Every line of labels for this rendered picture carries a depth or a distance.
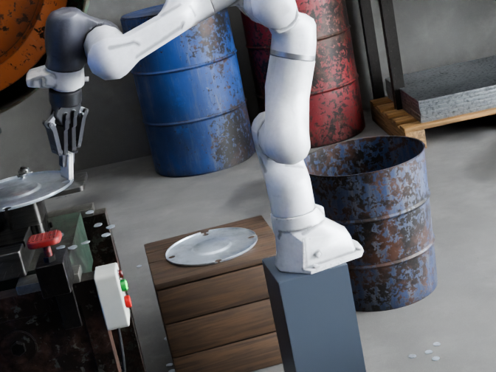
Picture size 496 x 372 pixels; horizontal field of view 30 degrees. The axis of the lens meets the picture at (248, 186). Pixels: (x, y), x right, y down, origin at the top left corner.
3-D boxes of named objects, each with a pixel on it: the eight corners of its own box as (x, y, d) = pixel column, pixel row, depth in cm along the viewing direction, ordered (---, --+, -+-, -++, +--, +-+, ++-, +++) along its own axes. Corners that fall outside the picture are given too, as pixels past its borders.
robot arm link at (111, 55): (188, -36, 215) (69, 24, 213) (209, -12, 200) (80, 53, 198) (206, 5, 221) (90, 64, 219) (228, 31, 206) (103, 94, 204)
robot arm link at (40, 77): (92, 65, 213) (92, 87, 215) (54, 51, 219) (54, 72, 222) (52, 79, 204) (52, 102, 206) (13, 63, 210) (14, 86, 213)
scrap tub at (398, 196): (424, 252, 340) (405, 128, 326) (460, 297, 300) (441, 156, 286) (312, 277, 338) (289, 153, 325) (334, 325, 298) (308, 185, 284)
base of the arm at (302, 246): (348, 235, 247) (339, 186, 242) (372, 257, 229) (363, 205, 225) (268, 256, 243) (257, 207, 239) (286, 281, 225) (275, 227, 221)
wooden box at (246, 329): (280, 308, 318) (261, 214, 308) (308, 356, 282) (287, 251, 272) (166, 339, 312) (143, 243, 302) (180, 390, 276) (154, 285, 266)
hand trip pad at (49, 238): (70, 260, 198) (61, 227, 196) (67, 270, 193) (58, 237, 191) (38, 267, 198) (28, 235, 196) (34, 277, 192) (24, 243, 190)
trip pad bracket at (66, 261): (87, 322, 207) (66, 241, 201) (84, 342, 197) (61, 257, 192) (60, 328, 207) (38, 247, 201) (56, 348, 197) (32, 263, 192)
